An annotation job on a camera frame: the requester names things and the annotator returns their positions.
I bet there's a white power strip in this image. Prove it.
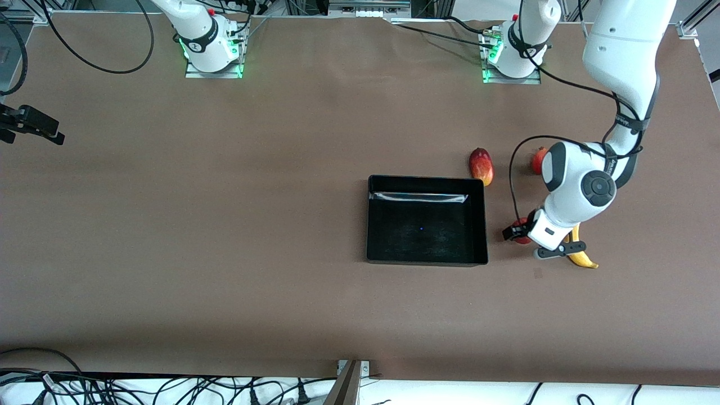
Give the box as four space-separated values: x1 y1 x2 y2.
329 0 412 19

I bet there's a black base power cable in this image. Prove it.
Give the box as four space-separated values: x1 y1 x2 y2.
400 24 496 48

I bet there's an aluminium frame profile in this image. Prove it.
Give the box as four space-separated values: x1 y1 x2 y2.
678 0 720 40
0 0 54 25

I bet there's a yellow banana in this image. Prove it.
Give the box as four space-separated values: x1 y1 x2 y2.
565 224 600 269

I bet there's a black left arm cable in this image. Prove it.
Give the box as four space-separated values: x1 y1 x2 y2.
508 0 645 226

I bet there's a red apple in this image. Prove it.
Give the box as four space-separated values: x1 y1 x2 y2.
512 218 533 246

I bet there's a brown table cover sheet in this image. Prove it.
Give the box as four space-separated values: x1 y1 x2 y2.
0 11 720 389

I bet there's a red yellow mango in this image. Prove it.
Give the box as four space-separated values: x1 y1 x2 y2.
469 147 494 188

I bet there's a metal camera stand pole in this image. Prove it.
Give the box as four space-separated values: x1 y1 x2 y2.
323 359 372 405

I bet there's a black right arm cable loop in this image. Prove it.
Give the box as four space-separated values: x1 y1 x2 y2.
40 0 155 74

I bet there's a black plastic box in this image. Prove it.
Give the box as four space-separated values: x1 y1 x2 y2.
366 174 489 266

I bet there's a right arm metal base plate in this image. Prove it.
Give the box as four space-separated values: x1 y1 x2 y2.
184 31 245 79

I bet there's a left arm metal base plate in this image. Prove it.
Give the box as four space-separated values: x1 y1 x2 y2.
481 28 542 85

